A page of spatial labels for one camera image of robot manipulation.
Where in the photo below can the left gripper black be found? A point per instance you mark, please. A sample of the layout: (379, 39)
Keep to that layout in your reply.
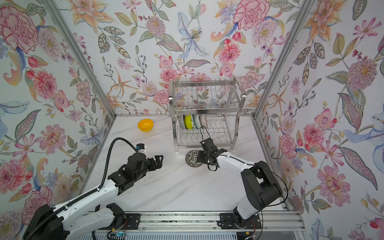
(151, 161)

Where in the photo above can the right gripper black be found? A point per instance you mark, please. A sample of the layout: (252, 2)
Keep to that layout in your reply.
(200, 157)

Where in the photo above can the speckled dark patterned bowl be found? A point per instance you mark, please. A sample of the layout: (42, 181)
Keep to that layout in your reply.
(192, 159)

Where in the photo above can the green leaf pattern bowl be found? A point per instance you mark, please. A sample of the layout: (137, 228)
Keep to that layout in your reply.
(193, 122)

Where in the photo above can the pale green glass bowl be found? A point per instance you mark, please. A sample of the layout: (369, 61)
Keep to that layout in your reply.
(197, 121)

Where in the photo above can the purple striped glass bowl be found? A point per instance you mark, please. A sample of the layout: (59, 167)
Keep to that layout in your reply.
(203, 121)

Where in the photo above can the lime green plastic bowl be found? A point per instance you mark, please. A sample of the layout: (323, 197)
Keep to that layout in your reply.
(188, 122)

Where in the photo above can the silver two-tier dish rack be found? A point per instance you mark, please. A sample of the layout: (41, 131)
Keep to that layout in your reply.
(222, 101)

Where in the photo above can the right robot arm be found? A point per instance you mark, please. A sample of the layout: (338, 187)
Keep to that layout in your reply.
(261, 185)

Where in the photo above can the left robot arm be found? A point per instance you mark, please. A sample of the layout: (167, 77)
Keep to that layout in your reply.
(78, 217)

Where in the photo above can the yellow plastic bowl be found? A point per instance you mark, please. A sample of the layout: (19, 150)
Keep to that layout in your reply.
(146, 125)

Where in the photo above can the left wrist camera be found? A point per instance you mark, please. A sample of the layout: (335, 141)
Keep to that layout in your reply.
(141, 149)

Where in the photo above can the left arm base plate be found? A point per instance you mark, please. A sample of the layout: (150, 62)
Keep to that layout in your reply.
(128, 222)

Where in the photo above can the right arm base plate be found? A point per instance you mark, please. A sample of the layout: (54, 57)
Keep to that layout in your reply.
(230, 221)

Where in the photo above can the aluminium mounting rail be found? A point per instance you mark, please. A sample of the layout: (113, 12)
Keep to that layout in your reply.
(272, 221)

